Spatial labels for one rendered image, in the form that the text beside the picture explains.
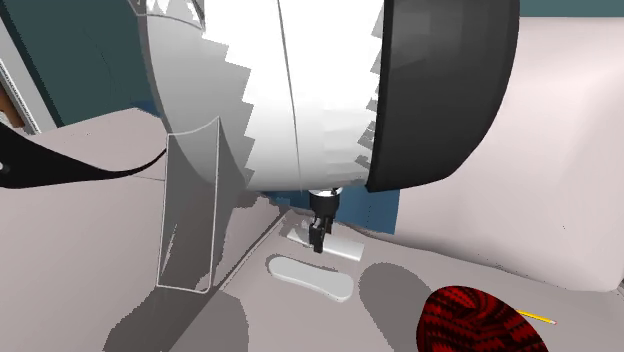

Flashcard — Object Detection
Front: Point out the white flat rectangular box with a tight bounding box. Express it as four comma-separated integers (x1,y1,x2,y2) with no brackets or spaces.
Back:
285,220,365,262

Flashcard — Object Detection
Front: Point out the red black patterned ball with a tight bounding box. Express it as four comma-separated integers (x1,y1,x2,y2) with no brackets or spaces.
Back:
416,285,551,352

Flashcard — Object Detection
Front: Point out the yellow pencil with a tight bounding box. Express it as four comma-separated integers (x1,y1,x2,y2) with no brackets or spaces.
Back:
515,308,558,326

